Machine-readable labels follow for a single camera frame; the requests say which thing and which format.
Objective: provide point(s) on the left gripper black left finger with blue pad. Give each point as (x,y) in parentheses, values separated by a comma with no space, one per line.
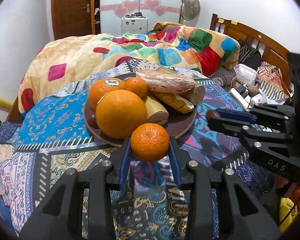
(59,214)

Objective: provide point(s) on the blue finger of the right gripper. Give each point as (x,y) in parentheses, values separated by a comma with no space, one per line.
(236,115)

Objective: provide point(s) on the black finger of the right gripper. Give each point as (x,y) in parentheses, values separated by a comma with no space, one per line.
(226,126)

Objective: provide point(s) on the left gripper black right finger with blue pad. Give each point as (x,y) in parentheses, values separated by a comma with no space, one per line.
(221,206)

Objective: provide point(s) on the small mandarin orange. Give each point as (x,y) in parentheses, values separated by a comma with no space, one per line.
(150,142)

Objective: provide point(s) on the white power strip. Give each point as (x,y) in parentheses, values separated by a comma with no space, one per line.
(244,102)

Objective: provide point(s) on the striped cloth on bed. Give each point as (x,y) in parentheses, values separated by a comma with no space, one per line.
(271,82)

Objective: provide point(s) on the dark brown round plate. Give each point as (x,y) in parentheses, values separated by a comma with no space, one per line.
(177,125)

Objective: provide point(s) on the black bag on bed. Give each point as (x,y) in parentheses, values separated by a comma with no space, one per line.
(249,56)

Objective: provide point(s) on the wooden bed headboard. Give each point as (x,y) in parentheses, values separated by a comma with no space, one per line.
(272,52)

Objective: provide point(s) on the blue patterned bedspread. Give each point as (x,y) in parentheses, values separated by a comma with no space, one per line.
(54,137)

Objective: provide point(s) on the cut baguette bread piece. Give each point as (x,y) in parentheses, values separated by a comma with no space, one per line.
(156,112)

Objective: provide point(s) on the large orange front Dole sticker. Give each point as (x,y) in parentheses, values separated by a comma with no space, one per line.
(119,113)

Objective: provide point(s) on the large orange dole sticker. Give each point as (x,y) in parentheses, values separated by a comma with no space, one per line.
(119,113)
(102,87)

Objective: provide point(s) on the small mandarin on plate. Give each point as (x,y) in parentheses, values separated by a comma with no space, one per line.
(136,85)

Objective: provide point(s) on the dark purple fruit on plate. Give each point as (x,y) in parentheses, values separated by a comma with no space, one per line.
(91,118)

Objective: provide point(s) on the white standing fan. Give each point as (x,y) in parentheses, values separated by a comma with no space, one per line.
(189,12)

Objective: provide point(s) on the large orange rear Dole sticker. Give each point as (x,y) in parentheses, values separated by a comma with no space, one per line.
(102,87)

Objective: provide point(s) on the white box appliance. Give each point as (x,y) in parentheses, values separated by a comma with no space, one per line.
(134,23)

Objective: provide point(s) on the white wardrobe with pink hearts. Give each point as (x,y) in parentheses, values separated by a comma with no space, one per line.
(112,11)

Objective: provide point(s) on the colourful patchwork fleece blanket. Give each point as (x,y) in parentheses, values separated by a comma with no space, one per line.
(75,58)

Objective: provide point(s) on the brown wooden door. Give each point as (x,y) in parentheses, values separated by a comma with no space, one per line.
(71,18)

